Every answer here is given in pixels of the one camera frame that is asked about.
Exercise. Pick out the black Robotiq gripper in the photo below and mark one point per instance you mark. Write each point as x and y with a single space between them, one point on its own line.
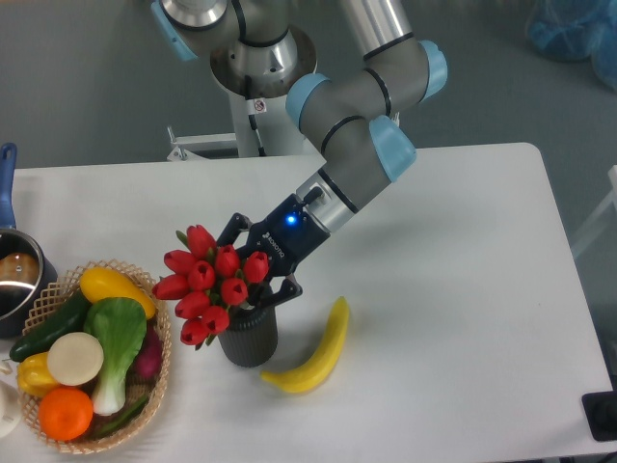
287 235

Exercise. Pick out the red tulip bouquet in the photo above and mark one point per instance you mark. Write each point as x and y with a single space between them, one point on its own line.
209 283

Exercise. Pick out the yellow plastic banana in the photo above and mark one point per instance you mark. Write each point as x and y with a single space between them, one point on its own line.
312 373

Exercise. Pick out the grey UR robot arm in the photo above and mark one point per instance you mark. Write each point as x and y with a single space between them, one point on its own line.
257 55

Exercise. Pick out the dark grey ribbed vase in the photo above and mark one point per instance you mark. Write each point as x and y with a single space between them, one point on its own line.
251 339

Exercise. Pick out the purple sweet potato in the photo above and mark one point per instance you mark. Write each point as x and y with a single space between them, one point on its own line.
149 359

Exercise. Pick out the green bok choy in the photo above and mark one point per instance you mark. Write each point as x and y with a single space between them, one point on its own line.
119 324

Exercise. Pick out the yellow squash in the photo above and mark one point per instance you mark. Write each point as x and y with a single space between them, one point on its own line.
99 283

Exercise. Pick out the dark green cucumber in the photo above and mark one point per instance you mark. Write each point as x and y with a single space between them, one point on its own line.
69 318

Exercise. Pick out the green chili pepper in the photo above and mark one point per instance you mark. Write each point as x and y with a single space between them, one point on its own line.
120 421

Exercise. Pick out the woven wicker basket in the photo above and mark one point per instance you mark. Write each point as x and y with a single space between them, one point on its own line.
138 388

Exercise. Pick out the white round onion slice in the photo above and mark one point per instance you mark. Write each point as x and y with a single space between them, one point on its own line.
75 359

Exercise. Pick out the orange fruit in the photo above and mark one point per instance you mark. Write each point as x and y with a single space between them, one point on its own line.
65 414

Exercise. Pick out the yellow bell pepper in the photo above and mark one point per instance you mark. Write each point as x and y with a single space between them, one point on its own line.
34 377

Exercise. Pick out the white ceramic object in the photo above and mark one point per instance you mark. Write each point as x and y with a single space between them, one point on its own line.
10 407

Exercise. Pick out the black device at table edge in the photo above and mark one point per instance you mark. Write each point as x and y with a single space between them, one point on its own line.
600 412

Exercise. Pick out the blue plastic bag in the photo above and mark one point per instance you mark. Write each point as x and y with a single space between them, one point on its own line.
574 31

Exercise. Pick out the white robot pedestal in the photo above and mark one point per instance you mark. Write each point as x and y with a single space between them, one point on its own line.
270 130

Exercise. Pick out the blue-handled saucepan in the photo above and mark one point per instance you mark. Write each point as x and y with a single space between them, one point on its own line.
25 269

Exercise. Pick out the white frame at right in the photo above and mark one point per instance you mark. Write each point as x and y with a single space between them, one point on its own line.
597 221

